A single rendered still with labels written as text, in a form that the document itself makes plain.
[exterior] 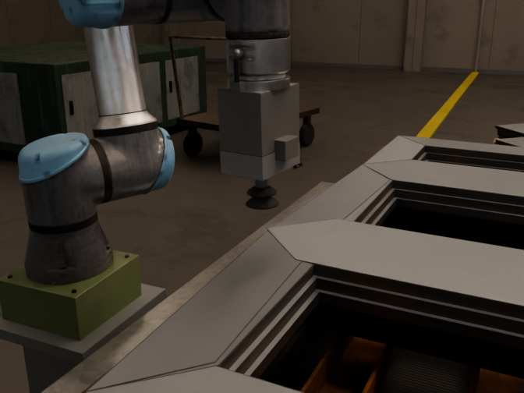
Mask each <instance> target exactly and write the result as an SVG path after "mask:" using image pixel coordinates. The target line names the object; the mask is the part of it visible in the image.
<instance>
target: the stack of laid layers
mask: <svg viewBox="0 0 524 393"><path fill-rule="evenodd" d="M413 160H418V161H432V162H439V163H445V164H453V165H466V166H473V167H481V168H493V169H500V170H508V171H515V172H524V156H521V155H513V154H499V153H491V152H482V151H474V150H460V149H452V148H444V147H430V146H425V147H424V148H423V149H422V150H421V151H420V152H419V153H418V154H417V155H416V156H415V157H414V158H413ZM380 175H381V174H380ZM382 176H383V175H382ZM384 177H385V176H384ZM385 178H386V179H389V178H387V177H385ZM389 180H390V181H388V182H387V183H386V184H385V185H384V186H382V187H381V188H380V189H379V190H378V191H377V192H376V193H375V194H374V195H372V196H371V197H370V198H369V199H368V200H366V201H365V202H364V203H363V204H362V205H360V206H359V207H358V208H357V209H356V210H354V211H353V212H352V213H351V214H350V215H349V216H348V217H347V218H346V219H344V220H347V221H356V222H360V223H365V224H370V225H378V226H381V225H382V223H383V222H384V221H385V219H386V218H387V217H388V215H389V214H390V213H391V212H392V211H393V210H394V209H395V207H406V208H412V209H417V210H422V211H432V212H437V213H443V214H453V215H458V216H464V217H469V218H479V219H485V220H490V221H500V222H506V223H511V224H517V225H524V197H520V196H509V195H503V194H496V193H485V192H479V191H472V190H467V189H455V188H449V187H443V186H432V185H425V184H419V183H412V182H401V181H395V180H391V179H389ZM318 303H323V304H326V305H330V306H336V307H339V308H343V309H347V310H353V311H356V312H360V313H366V314H369V315H373V316H377V317H383V318H387V319H390V320H396V321H400V322H403V323H407V324H413V325H416V326H420V327H424V328H429V329H434V330H437V331H443V332H447V333H450V334H454V335H460V336H463V337H467V338H473V339H477V340H480V341H484V342H490V343H494V344H497V345H503V346H507V347H511V348H514V349H521V350H524V306H516V305H512V304H508V303H502V302H498V301H493V300H489V299H482V298H478V297H474V296H467V295H463V294H458V293H455V292H448V291H444V290H440V289H432V288H428V287H424V286H420V285H413V284H409V283H405V282H401V281H394V280H390V279H386V278H379V277H374V276H370V275H367V274H360V273H356V272H351V271H344V270H341V269H337V268H333V267H326V266H322V265H319V264H312V263H308V262H304V261H302V263H301V264H300V265H299V266H298V267H297V268H296V269H295V270H294V271H293V273H292V274H291V275H290V276H289V278H288V279H287V280H286V281H285V282H284V284H283V285H282V286H281V287H280V288H279V290H278V291H277V292H276V293H275V294H274V295H273V296H272V297H271V298H270V300H269V301H268V302H267V303H266V305H265V306H264V307H263V308H262V309H261V311H260V312H259V313H258V314H257V315H256V316H255V317H254V318H253V319H252V321H251V322H250V323H249V324H248V325H247V327H246V328H245V329H244V330H243V332H242V333H241V334H240V335H239V336H238V338H237V339H236V340H235V341H234V342H233V343H232V344H231V345H230V346H229V347H228V349H227V350H226V351H225V352H224V354H223V355H222V356H221V357H220V358H219V360H218V361H217V362H216V363H212V364H208V365H204V366H198V367H194V368H191V369H187V370H181V371H177V372H174V373H169V374H164V375H160V376H156V377H163V376H167V375H171V374H178V373H182V372H186V371H191V370H198V369H202V368H206V367H210V366H219V367H223V368H225V369H228V370H233V371H235V372H238V373H241V374H245V375H248V376H251V377H255V378H259V377H260V375H261V374H262V373H263V372H264V371H265V370H266V369H267V367H268V366H269V365H270V363H271V362H272V361H273V359H274V358H275V357H276V355H277V354H279V352H280V351H281V350H282V348H283V347H284V346H285V344H286V343H287V342H288V341H289V339H290V338H291V337H292V336H293V335H294V334H295V332H296V331H297V330H298V328H299V327H300V326H301V324H302V323H303V322H304V320H305V319H306V318H307V317H308V316H309V315H310V313H311V312H312V311H313V309H314V308H315V307H316V306H317V304H318ZM156 377H150V378H147V379H151V378H156ZM147 379H143V380H147ZM143 380H140V381H143Z"/></svg>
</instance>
